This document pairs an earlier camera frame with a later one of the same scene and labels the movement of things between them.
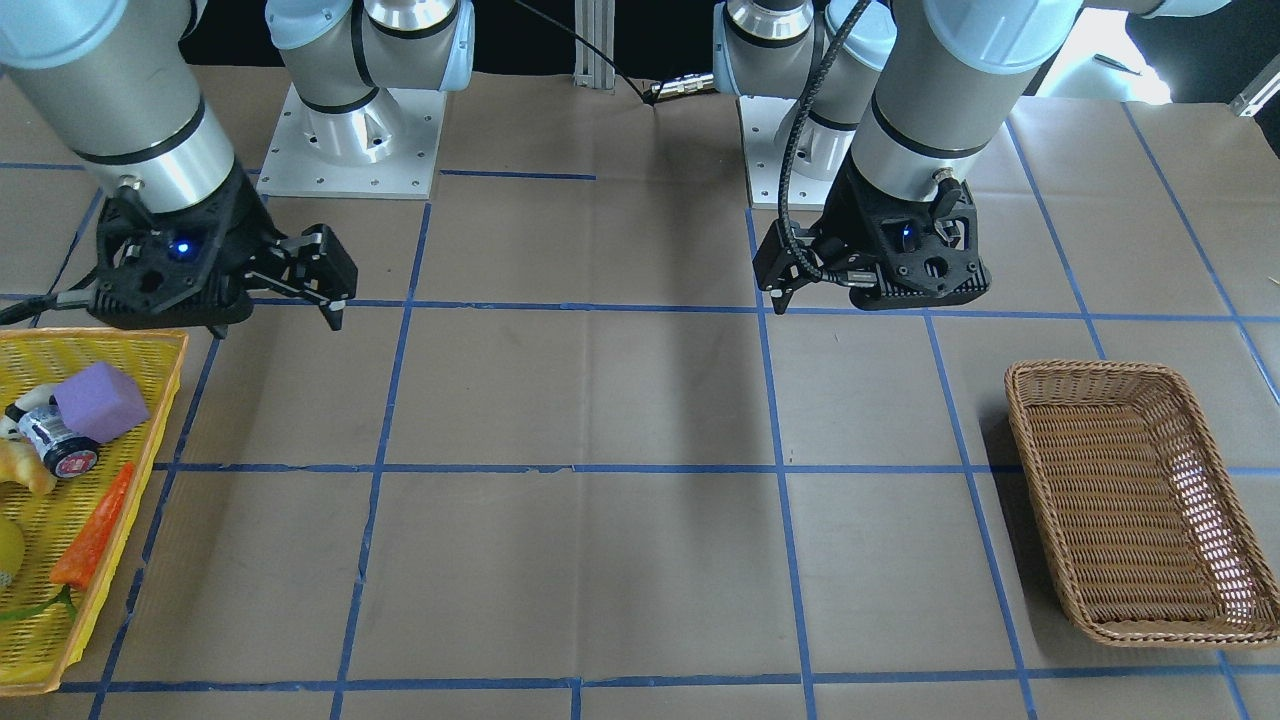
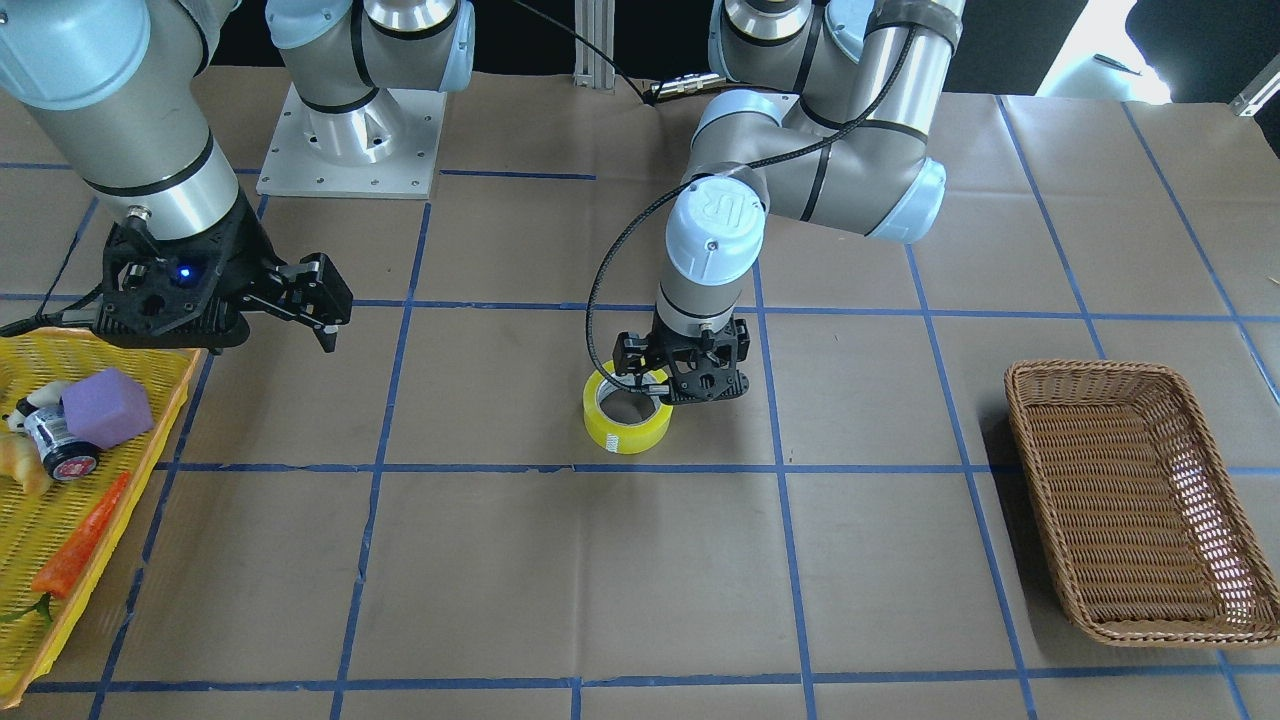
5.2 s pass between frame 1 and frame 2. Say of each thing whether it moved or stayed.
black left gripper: moved
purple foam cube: stayed
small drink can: stayed
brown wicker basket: stayed
